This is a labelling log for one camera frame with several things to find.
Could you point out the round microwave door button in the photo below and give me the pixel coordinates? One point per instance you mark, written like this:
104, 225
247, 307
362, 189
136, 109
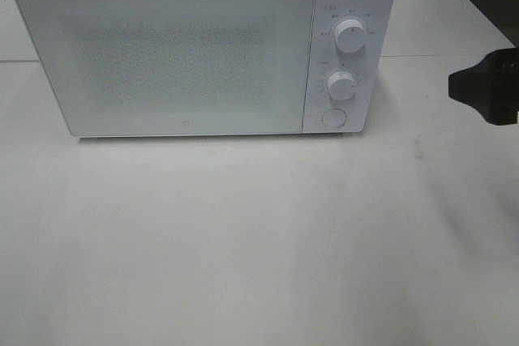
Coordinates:
334, 118

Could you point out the white microwave knob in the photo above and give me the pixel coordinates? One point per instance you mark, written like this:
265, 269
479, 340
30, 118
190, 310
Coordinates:
341, 85
350, 34

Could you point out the white microwave door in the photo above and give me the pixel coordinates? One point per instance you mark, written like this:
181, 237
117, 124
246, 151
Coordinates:
174, 67

